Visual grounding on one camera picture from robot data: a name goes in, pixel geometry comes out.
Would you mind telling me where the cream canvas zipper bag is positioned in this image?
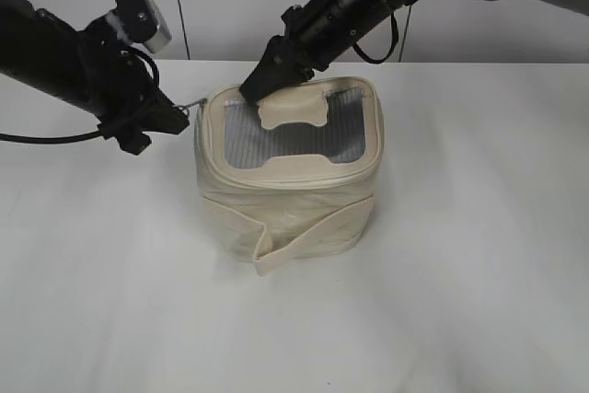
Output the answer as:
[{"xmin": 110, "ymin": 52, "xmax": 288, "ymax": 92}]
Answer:
[{"xmin": 194, "ymin": 76, "xmax": 385, "ymax": 275}]

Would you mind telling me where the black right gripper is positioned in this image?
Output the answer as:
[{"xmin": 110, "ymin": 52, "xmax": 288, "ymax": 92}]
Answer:
[{"xmin": 239, "ymin": 5, "xmax": 328, "ymax": 102}]

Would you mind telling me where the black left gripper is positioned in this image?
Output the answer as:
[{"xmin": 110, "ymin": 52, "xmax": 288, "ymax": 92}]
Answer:
[{"xmin": 78, "ymin": 19, "xmax": 190, "ymax": 155}]

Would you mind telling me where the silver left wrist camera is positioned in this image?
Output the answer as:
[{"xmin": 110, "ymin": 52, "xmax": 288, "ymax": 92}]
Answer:
[{"xmin": 115, "ymin": 0, "xmax": 171, "ymax": 54}]

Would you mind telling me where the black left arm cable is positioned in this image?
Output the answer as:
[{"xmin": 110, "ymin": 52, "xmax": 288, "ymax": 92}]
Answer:
[{"xmin": 0, "ymin": 128, "xmax": 105, "ymax": 143}]

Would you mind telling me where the silver ring zipper pull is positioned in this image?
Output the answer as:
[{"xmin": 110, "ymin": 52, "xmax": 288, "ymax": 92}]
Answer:
[{"xmin": 176, "ymin": 98, "xmax": 207, "ymax": 114}]

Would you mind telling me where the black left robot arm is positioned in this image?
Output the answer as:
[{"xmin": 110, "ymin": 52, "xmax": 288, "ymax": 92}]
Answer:
[{"xmin": 1, "ymin": 0, "xmax": 190, "ymax": 156}]

